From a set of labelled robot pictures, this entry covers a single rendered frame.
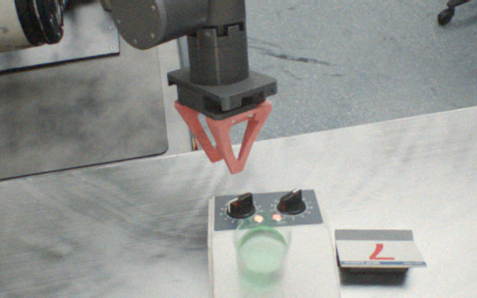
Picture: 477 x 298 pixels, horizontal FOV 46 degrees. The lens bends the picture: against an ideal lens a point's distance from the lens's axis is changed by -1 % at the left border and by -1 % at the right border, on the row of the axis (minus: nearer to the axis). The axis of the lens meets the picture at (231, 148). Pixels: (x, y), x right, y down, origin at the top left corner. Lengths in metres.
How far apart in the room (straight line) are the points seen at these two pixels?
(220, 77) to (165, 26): 0.10
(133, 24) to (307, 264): 0.28
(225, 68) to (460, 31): 1.55
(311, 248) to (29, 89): 0.97
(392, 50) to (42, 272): 1.45
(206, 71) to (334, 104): 1.23
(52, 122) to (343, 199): 0.80
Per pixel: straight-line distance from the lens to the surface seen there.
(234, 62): 0.53
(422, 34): 1.99
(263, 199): 0.66
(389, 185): 0.73
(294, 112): 1.72
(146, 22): 0.47
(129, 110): 1.30
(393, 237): 0.69
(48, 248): 0.72
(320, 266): 0.57
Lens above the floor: 1.37
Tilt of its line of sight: 56 degrees down
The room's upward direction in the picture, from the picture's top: 6 degrees counter-clockwise
